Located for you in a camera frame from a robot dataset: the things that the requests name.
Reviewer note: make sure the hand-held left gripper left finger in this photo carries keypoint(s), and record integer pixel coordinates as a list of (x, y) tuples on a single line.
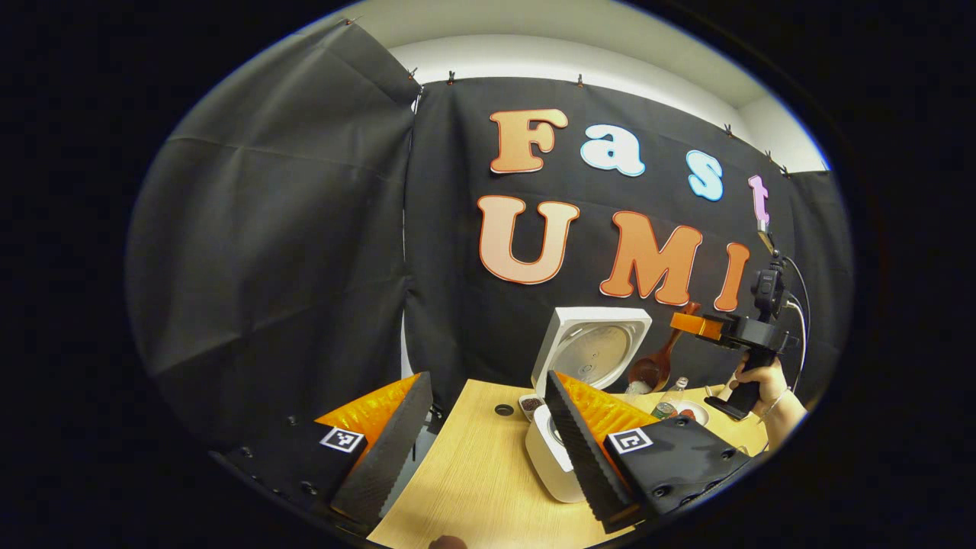
[(389, 457)]

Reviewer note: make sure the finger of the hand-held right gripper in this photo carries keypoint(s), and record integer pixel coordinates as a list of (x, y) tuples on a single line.
[(695, 325)]

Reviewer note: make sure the small bowl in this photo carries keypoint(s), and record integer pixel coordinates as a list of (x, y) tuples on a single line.
[(531, 405)]

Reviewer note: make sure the brown wooden spoon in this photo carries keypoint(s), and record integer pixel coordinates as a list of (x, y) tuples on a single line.
[(652, 374)]

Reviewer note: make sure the black backdrop cloth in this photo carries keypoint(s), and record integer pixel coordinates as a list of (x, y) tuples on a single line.
[(267, 267)]

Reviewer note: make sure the white round plate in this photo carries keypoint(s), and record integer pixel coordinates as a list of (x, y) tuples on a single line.
[(701, 415)]

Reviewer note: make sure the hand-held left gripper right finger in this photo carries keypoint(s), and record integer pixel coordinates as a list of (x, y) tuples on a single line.
[(579, 457)]

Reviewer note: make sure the clear plastic water bottle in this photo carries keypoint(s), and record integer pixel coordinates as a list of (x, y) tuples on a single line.
[(669, 404)]

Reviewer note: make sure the white rice cooker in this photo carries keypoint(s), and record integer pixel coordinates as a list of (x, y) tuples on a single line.
[(545, 457)]

